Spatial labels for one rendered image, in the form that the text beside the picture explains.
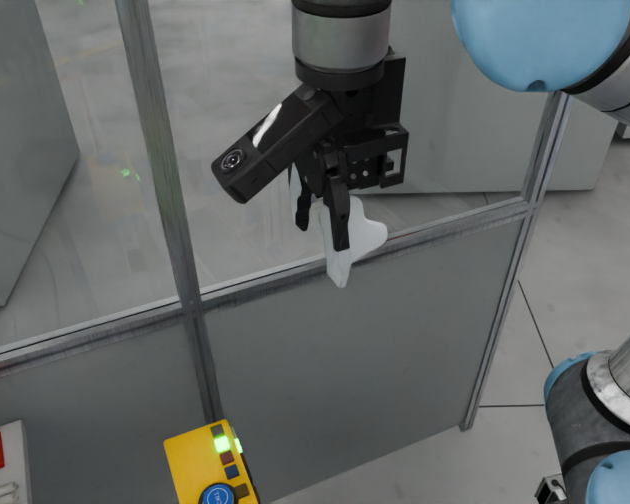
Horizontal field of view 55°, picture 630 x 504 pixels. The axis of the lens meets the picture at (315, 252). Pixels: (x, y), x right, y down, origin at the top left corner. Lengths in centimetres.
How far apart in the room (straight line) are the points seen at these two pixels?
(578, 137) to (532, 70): 290
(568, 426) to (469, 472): 138
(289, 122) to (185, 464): 59
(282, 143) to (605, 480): 50
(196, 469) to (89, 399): 50
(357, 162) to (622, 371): 42
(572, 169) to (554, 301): 80
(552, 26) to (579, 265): 273
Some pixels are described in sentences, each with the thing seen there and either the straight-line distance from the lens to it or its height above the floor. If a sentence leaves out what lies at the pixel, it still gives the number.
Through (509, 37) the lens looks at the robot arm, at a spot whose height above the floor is 177.
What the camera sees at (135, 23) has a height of 156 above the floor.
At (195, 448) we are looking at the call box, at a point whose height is 107.
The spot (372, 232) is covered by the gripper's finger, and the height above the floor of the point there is 153.
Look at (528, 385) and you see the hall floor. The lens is 246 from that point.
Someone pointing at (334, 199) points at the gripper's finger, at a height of 158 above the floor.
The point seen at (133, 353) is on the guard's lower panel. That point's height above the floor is 91.
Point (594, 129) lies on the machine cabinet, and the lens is 322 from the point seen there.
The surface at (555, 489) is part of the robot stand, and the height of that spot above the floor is 95.
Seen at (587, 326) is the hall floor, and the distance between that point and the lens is 275.
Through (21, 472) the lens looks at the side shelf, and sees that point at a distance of 127.
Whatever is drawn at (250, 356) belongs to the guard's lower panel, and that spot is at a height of 78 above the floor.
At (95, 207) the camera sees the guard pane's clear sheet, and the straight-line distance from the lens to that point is 107.
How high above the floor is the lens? 188
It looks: 42 degrees down
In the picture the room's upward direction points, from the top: straight up
